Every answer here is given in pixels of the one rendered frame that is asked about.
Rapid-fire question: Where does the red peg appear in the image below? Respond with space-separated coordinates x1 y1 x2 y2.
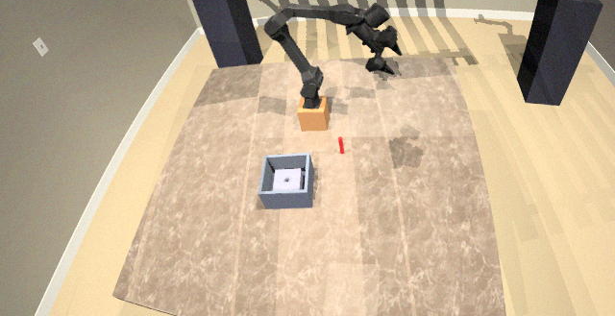
338 136 344 154

